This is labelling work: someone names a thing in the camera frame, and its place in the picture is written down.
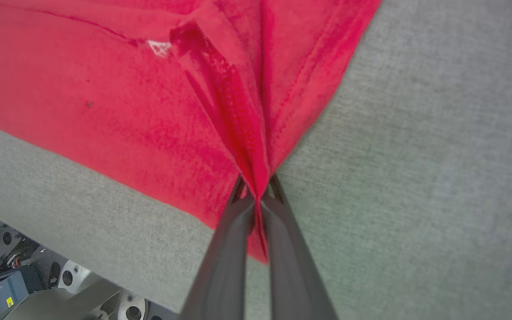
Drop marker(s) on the blue box yellow sticker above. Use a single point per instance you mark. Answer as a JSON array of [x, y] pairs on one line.
[[11, 291]]

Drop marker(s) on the red and white shirt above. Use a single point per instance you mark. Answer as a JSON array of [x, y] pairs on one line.
[[105, 111]]

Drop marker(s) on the white grey robot base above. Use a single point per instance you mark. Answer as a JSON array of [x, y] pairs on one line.
[[82, 298]]

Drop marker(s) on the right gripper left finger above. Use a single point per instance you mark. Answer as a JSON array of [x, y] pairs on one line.
[[225, 266]]

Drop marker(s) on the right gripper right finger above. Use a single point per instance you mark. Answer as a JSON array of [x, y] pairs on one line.
[[291, 275]]

